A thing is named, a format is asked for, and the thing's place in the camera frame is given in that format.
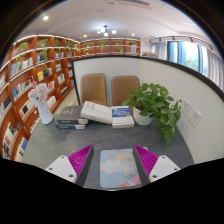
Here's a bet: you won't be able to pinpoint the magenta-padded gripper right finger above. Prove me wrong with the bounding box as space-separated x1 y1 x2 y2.
132 143 181 186

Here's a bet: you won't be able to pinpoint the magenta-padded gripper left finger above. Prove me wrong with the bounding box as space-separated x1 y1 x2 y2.
44 143 95 187

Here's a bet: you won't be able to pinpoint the pastel sun-and-clouds mouse pad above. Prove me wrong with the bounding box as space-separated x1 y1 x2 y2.
99 148 143 189

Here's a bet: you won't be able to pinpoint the white jug vase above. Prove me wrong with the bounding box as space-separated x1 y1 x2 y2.
37 104 54 125

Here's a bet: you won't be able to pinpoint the blue and white book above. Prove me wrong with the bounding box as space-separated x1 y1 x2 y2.
111 105 136 129

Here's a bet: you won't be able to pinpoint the green potted plant white pot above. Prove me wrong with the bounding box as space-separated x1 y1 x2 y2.
121 83 183 147

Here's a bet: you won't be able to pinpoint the pink and white flowers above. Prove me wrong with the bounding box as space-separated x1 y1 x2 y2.
27 81 51 108

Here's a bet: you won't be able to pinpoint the tan upholstered chair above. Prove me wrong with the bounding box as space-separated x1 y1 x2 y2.
80 73 108 107
110 75 141 108

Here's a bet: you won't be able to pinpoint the orange wooden bookshelf unit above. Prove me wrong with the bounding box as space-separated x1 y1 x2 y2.
0 34 141 161

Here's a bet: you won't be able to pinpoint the window with curtains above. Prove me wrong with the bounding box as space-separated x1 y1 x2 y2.
149 35 224 91

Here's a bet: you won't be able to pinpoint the ceiling lamp with round bulbs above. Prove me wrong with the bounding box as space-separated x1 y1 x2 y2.
96 25 118 38

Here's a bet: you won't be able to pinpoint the ceiling air vent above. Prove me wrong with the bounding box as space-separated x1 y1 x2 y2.
116 0 151 6

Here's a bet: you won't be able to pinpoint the white wall socket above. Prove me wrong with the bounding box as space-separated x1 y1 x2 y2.
187 106 203 128
179 98 193 117

